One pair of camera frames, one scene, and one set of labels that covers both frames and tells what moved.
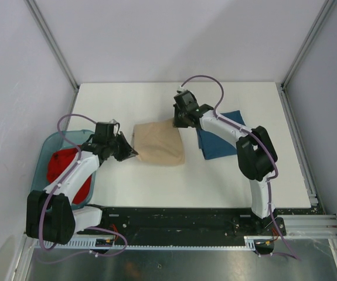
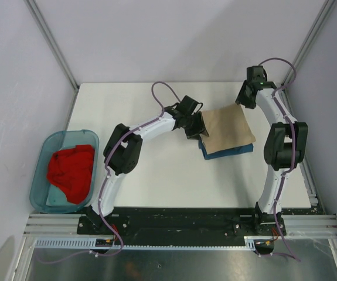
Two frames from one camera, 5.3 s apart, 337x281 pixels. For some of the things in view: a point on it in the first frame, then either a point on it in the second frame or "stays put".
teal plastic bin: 48,144 stays put
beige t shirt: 159,143 → 227,127
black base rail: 182,223 stays put
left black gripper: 128,151 → 199,127
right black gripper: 177,122 → 241,98
